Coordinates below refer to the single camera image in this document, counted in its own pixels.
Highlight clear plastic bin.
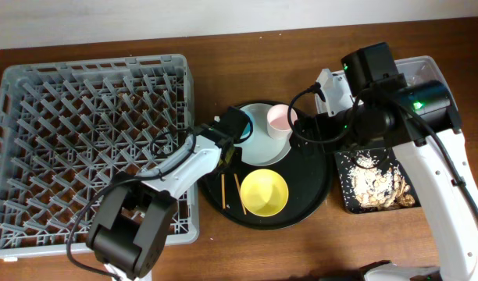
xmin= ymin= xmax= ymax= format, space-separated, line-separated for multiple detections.
xmin=314 ymin=55 xmax=459 ymax=118

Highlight blue cup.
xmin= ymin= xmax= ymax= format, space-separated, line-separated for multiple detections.
xmin=238 ymin=110 xmax=254 ymax=143

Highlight yellow bowl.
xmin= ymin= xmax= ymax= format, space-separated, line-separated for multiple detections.
xmin=241 ymin=169 xmax=289 ymax=217

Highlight round black tray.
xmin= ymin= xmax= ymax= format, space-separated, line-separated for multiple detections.
xmin=195 ymin=100 xmax=334 ymax=230

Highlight food scraps pile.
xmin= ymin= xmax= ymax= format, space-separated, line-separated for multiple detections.
xmin=338 ymin=154 xmax=416 ymax=210

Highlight pink cup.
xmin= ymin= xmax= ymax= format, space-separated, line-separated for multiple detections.
xmin=266 ymin=104 xmax=298 ymax=140

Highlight white round plate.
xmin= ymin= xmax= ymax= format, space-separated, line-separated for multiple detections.
xmin=236 ymin=103 xmax=291 ymax=166

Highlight grey dishwasher rack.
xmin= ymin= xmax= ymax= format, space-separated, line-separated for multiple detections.
xmin=0 ymin=54 xmax=194 ymax=261

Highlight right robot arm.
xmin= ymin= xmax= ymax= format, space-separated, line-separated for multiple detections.
xmin=289 ymin=42 xmax=478 ymax=280

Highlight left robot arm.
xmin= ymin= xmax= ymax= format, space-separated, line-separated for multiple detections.
xmin=86 ymin=107 xmax=253 ymax=280

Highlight black rectangular tray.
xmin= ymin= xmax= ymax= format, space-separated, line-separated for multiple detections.
xmin=333 ymin=148 xmax=422 ymax=215

